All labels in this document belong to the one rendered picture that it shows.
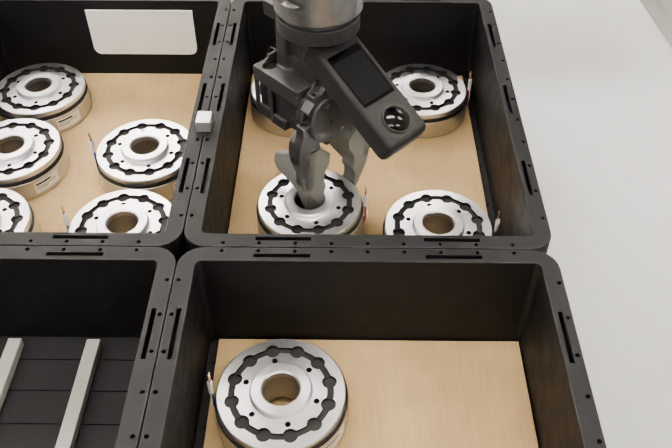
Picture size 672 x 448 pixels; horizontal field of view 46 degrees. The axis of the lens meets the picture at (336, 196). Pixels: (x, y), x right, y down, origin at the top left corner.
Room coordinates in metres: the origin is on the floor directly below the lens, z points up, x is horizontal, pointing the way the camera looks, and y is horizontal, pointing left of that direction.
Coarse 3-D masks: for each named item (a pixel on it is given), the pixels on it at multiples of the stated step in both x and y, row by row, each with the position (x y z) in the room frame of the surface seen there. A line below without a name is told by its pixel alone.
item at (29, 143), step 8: (0, 136) 0.64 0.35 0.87; (8, 136) 0.64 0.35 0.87; (16, 136) 0.64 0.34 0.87; (24, 136) 0.64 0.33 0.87; (0, 144) 0.64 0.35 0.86; (24, 144) 0.63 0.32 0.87; (32, 144) 0.63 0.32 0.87; (16, 152) 0.62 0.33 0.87; (24, 152) 0.62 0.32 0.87; (0, 160) 0.61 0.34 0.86; (8, 160) 0.61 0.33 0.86; (16, 160) 0.61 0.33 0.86
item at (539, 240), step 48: (240, 0) 0.81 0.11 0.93; (384, 0) 0.81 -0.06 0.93; (432, 0) 0.81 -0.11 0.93; (480, 0) 0.81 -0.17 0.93; (192, 192) 0.49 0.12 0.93; (528, 192) 0.49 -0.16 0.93; (192, 240) 0.43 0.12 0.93; (240, 240) 0.43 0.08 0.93; (288, 240) 0.43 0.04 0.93; (336, 240) 0.43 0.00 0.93; (384, 240) 0.43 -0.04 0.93; (432, 240) 0.44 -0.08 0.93; (480, 240) 0.43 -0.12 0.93; (528, 240) 0.43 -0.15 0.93
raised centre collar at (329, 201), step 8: (288, 192) 0.56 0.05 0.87; (296, 192) 0.56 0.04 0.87; (328, 192) 0.56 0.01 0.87; (288, 200) 0.55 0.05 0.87; (328, 200) 0.55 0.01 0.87; (288, 208) 0.54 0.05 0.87; (296, 208) 0.53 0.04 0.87; (320, 208) 0.53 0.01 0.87; (328, 208) 0.53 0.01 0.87; (296, 216) 0.53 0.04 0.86; (304, 216) 0.53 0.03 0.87; (312, 216) 0.52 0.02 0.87; (320, 216) 0.53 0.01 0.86
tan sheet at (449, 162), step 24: (264, 144) 0.67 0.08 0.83; (288, 144) 0.67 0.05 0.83; (432, 144) 0.67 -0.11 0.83; (456, 144) 0.67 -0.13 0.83; (240, 168) 0.63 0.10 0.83; (264, 168) 0.63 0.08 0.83; (336, 168) 0.63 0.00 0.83; (384, 168) 0.63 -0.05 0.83; (408, 168) 0.63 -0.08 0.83; (432, 168) 0.63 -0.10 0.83; (456, 168) 0.63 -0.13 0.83; (240, 192) 0.60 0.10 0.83; (360, 192) 0.60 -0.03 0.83; (384, 192) 0.60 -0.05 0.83; (408, 192) 0.60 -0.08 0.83; (456, 192) 0.60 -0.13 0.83; (480, 192) 0.60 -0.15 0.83; (240, 216) 0.56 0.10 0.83; (384, 216) 0.56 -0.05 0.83
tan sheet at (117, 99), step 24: (96, 96) 0.76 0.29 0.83; (120, 96) 0.76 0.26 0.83; (144, 96) 0.76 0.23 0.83; (168, 96) 0.76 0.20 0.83; (192, 96) 0.76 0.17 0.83; (96, 120) 0.72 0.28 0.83; (120, 120) 0.72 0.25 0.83; (168, 120) 0.72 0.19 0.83; (72, 144) 0.67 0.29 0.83; (96, 144) 0.67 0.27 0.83; (72, 168) 0.63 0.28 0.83; (96, 168) 0.63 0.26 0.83; (48, 192) 0.60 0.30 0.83; (72, 192) 0.60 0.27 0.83; (96, 192) 0.60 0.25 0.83; (48, 216) 0.56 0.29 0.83; (72, 216) 0.56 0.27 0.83
